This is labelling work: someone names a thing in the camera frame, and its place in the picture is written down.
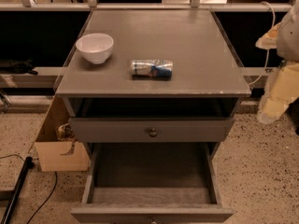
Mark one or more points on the black object on ledge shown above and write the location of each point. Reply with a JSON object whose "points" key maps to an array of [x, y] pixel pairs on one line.
{"points": [[17, 67]]}

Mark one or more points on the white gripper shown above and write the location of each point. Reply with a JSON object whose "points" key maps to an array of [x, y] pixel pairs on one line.
{"points": [[289, 39]]}

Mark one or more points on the grey wooden drawer cabinet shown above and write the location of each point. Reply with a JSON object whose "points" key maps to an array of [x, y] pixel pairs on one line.
{"points": [[206, 81]]}

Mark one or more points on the cardboard box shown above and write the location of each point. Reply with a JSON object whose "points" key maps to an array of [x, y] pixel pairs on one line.
{"points": [[58, 151]]}

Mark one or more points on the black metal bar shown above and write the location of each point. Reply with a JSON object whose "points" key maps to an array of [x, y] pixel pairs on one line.
{"points": [[12, 196]]}

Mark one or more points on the white ceramic bowl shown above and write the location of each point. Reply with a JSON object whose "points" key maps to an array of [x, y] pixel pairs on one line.
{"points": [[95, 48]]}

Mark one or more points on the grey top drawer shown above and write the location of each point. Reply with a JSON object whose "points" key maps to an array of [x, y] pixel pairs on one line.
{"points": [[101, 130]]}

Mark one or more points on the grey open middle drawer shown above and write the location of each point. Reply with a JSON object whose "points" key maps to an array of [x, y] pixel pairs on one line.
{"points": [[151, 184]]}

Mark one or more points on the silver blue redbull can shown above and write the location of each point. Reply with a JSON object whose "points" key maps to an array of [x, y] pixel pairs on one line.
{"points": [[151, 68]]}

